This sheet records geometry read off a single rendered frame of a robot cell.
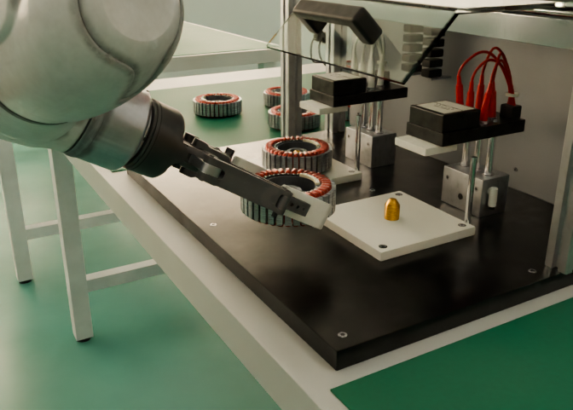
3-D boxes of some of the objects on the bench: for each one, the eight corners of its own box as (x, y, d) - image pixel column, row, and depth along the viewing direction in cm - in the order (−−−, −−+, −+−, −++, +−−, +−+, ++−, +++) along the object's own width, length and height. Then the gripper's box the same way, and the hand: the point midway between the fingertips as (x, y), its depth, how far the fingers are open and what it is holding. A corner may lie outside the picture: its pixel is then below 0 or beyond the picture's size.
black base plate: (336, 372, 60) (337, 350, 59) (127, 174, 112) (125, 161, 111) (647, 257, 82) (651, 241, 81) (351, 136, 134) (352, 125, 133)
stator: (290, 183, 97) (291, 159, 96) (248, 164, 106) (247, 142, 104) (346, 168, 104) (347, 146, 102) (302, 152, 112) (302, 130, 111)
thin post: (355, 179, 103) (357, 117, 99) (349, 176, 104) (351, 114, 101) (363, 177, 104) (366, 116, 100) (357, 174, 105) (360, 113, 101)
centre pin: (390, 222, 84) (391, 202, 83) (381, 216, 86) (382, 197, 85) (402, 219, 85) (403, 199, 84) (392, 214, 86) (394, 194, 85)
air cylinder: (478, 218, 88) (483, 180, 86) (440, 200, 94) (443, 164, 92) (505, 210, 91) (510, 173, 89) (465, 194, 97) (470, 158, 95)
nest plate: (380, 262, 76) (380, 251, 76) (312, 217, 88) (312, 209, 88) (474, 234, 83) (476, 226, 83) (399, 198, 95) (400, 190, 95)
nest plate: (279, 196, 96) (279, 188, 95) (234, 168, 108) (234, 161, 107) (361, 179, 103) (362, 172, 102) (311, 154, 115) (311, 147, 114)
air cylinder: (370, 168, 108) (372, 135, 106) (344, 156, 114) (345, 125, 112) (395, 164, 110) (396, 131, 108) (367, 152, 116) (369, 122, 114)
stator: (266, 132, 136) (265, 114, 134) (270, 118, 146) (270, 102, 145) (320, 133, 135) (320, 115, 134) (321, 119, 146) (321, 103, 144)
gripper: (194, 123, 55) (372, 203, 68) (114, 77, 74) (265, 147, 87) (157, 202, 56) (340, 267, 69) (87, 136, 74) (240, 197, 87)
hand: (286, 195), depth 77 cm, fingers closed on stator, 11 cm apart
